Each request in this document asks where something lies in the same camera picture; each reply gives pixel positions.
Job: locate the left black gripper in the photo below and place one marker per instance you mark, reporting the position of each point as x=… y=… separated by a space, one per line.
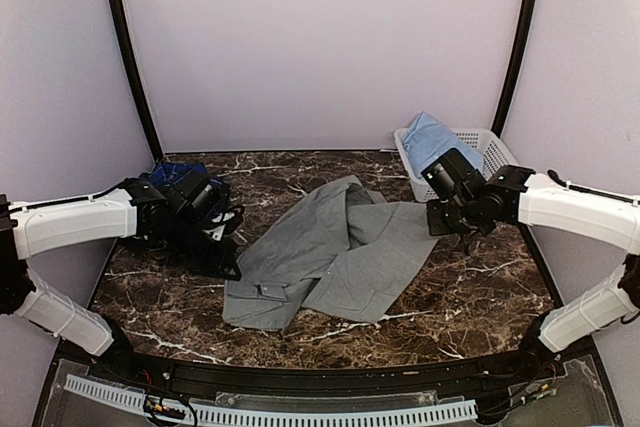
x=217 y=266

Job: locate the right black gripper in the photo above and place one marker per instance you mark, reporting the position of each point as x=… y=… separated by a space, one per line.
x=436 y=224

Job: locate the grey long sleeve shirt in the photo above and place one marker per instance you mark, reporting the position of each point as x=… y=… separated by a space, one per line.
x=343 y=251

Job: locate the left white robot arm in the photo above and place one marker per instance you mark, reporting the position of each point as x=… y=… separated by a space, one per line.
x=134 y=208

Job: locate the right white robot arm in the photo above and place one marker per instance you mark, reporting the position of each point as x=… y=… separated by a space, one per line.
x=517 y=195

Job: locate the white plastic basket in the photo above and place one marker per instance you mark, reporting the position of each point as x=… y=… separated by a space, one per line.
x=494 y=152

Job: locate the light blue shirt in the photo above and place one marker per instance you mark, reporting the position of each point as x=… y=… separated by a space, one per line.
x=427 y=139

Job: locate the blue plaid folded shirt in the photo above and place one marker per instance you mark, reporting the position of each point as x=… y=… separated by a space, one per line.
x=169 y=173

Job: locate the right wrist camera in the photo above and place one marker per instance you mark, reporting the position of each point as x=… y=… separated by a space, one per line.
x=451 y=175

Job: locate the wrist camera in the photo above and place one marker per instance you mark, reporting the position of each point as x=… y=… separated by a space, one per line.
x=198 y=201
x=451 y=175

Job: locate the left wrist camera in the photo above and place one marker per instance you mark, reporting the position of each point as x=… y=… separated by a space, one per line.
x=198 y=201

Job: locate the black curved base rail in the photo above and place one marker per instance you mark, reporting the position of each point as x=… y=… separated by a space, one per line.
x=492 y=380

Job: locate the right black frame post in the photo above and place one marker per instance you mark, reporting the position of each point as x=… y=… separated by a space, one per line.
x=514 y=66

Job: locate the black frame post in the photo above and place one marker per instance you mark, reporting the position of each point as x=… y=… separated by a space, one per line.
x=514 y=66
x=134 y=79

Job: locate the left black frame post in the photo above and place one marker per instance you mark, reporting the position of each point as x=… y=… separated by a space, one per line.
x=134 y=79

